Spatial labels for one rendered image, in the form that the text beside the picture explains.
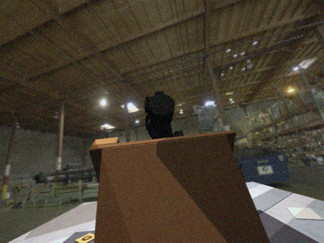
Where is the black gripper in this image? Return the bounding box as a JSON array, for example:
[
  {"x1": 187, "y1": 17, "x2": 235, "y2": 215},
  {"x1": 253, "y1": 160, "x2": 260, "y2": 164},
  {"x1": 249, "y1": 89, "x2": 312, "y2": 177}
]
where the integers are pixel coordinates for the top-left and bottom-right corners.
[{"x1": 151, "y1": 130, "x2": 172, "y2": 139}]

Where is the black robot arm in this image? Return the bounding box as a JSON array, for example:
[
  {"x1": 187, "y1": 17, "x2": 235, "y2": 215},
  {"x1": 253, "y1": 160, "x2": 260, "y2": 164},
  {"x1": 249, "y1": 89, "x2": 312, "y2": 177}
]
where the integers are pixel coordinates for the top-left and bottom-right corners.
[{"x1": 144, "y1": 91, "x2": 184, "y2": 138}]

